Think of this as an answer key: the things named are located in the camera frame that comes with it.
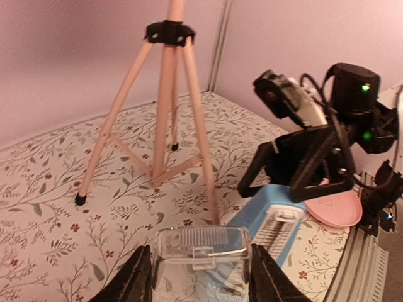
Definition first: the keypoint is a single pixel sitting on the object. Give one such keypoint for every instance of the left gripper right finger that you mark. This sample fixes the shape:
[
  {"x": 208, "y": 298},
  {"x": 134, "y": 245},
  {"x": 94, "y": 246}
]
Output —
[{"x": 268, "y": 282}]

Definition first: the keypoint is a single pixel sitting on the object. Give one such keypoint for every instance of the front aluminium rail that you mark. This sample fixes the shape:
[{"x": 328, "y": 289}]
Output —
[{"x": 362, "y": 270}]

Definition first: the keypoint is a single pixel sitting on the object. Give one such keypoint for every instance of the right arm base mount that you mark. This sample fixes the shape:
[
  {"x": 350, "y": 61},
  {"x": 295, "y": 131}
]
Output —
[{"x": 379, "y": 207}]

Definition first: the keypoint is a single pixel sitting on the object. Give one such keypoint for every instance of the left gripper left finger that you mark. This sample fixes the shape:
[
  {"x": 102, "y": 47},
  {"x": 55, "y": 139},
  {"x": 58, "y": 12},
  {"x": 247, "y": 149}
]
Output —
[{"x": 132, "y": 283}]

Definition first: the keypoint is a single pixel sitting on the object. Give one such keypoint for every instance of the pink music stand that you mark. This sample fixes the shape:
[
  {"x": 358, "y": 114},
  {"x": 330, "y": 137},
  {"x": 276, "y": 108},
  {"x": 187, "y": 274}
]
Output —
[{"x": 177, "y": 40}]

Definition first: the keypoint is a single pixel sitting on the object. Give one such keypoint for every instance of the blue metronome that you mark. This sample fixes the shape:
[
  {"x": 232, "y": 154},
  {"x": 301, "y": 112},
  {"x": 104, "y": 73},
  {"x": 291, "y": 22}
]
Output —
[{"x": 272, "y": 220}]

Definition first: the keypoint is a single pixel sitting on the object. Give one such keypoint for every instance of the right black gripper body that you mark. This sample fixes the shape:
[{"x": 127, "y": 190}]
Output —
[{"x": 285, "y": 161}]

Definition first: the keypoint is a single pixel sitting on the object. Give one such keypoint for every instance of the clear metronome cover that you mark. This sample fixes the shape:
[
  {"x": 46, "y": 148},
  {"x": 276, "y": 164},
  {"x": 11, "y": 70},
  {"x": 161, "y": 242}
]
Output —
[{"x": 201, "y": 263}]

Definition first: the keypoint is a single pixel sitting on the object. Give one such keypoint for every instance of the pink plate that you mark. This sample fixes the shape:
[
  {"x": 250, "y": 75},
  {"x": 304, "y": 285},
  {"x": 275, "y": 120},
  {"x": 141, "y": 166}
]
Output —
[{"x": 340, "y": 210}]

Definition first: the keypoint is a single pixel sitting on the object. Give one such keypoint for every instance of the right aluminium frame post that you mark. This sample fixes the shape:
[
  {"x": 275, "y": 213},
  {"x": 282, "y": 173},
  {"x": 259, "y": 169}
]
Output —
[{"x": 218, "y": 49}]

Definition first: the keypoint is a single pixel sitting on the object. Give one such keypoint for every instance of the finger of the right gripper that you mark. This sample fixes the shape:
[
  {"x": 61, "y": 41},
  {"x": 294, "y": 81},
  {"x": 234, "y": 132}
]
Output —
[
  {"x": 263, "y": 159},
  {"x": 325, "y": 160}
]

